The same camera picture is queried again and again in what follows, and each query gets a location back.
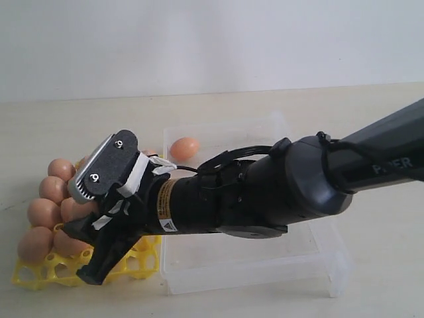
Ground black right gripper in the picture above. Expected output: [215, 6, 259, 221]
[62, 178, 180, 286]

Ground yellow plastic egg tray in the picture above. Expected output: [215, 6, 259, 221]
[11, 154, 165, 292]

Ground brown egg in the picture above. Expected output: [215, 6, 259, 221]
[170, 137, 199, 161]
[54, 230, 90, 257]
[26, 198, 62, 229]
[38, 176, 69, 205]

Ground brown egg second row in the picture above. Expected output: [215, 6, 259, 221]
[60, 197, 99, 223]

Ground brown egg column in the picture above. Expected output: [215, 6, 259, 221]
[17, 227, 54, 264]

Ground brown egg placed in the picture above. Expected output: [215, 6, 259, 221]
[48, 158, 76, 181]
[79, 156, 89, 166]

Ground clear plastic container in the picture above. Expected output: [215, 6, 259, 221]
[160, 112, 352, 297]

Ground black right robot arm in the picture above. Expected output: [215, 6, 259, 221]
[63, 101, 423, 285]

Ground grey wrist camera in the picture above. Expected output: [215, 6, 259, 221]
[67, 129, 176, 203]

